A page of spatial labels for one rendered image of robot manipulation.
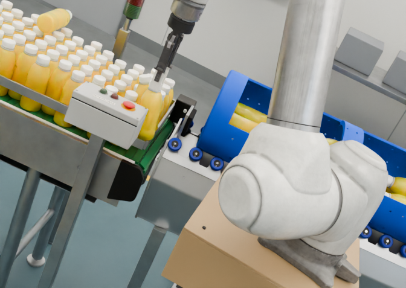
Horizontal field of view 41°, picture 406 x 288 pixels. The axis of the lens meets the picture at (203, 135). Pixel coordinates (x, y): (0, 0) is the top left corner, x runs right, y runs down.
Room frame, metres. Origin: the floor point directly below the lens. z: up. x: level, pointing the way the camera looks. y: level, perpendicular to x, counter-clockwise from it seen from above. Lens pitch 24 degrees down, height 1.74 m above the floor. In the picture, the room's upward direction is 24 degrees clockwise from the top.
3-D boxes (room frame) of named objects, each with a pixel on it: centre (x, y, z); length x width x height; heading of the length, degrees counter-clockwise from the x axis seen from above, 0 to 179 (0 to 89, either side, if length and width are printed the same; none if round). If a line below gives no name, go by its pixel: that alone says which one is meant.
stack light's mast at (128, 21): (2.06, 0.45, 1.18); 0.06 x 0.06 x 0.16
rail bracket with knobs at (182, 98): (1.90, 0.11, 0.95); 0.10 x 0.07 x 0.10; 179
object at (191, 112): (1.70, 0.07, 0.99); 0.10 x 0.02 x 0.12; 179
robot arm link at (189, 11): (1.54, 0.19, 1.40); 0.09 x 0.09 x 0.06
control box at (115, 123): (1.41, 0.28, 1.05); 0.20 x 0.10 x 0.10; 89
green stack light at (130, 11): (2.06, 0.45, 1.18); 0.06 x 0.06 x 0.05
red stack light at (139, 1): (2.06, 0.45, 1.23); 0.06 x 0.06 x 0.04
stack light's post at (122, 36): (2.06, 0.45, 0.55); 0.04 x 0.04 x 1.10; 89
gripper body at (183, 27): (1.54, 0.19, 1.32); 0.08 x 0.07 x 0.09; 179
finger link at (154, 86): (1.51, 0.19, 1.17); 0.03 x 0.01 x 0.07; 89
